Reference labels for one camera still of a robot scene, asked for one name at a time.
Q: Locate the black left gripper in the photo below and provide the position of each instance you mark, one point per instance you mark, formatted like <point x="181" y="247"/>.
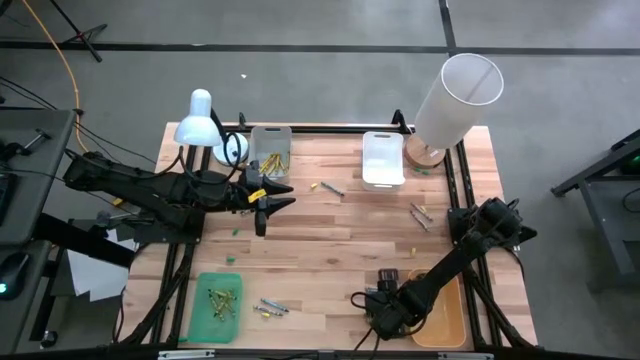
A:
<point x="237" y="195"/>

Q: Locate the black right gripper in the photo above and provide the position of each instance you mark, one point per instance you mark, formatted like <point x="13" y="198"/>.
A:
<point x="385" y="307"/>

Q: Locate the yellow-green crayon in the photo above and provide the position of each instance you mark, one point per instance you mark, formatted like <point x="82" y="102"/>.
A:
<point x="220" y="306"/>
<point x="227" y="300"/>
<point x="220" y="294"/>
<point x="222" y="314"/>

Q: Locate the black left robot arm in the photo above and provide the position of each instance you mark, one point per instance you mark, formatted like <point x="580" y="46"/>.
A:
<point x="150" y="190"/>

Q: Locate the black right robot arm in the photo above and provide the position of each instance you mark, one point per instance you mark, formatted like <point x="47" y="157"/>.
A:
<point x="450" y="265"/>

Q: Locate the yellow tape tag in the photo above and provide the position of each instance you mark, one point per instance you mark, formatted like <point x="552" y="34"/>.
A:
<point x="257" y="195"/>

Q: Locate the orange plastic tray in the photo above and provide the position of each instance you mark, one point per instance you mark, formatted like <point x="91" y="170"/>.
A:
<point x="450" y="320"/>

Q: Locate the white gooseneck desk lamp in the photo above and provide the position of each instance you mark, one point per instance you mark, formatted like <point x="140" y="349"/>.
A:
<point x="197" y="125"/>

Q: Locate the green plastic tray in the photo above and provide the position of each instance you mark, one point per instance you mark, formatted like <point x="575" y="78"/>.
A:
<point x="215" y="330"/>

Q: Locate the cylinder shade wooden table lamp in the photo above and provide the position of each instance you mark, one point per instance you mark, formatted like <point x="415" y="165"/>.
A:
<point x="450" y="110"/>

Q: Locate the white paper sheets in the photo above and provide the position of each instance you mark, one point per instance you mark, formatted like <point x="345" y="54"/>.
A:
<point x="95" y="280"/>

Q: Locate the grey side desk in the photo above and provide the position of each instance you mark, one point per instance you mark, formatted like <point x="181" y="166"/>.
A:
<point x="45" y="200"/>

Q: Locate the dark metal cart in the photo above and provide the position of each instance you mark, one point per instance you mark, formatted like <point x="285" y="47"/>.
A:
<point x="600" y="200"/>

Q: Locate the black desk clamp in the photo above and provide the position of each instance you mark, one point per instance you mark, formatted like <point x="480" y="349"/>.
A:
<point x="37" y="137"/>

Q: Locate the black tripod stand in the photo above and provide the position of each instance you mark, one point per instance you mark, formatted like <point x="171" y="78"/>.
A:
<point x="80" y="36"/>

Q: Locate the black caster wheel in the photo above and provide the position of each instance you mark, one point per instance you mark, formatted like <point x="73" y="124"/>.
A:
<point x="48" y="339"/>

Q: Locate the black computer mouse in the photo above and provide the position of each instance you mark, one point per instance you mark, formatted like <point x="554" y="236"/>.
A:
<point x="12" y="275"/>

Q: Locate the black aluminium table frame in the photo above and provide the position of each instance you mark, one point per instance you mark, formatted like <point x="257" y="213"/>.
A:
<point x="325" y="128"/>

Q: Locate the silver metal bracket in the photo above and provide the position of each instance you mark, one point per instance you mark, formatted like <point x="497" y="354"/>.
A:
<point x="465" y="356"/>
<point x="185" y="355"/>

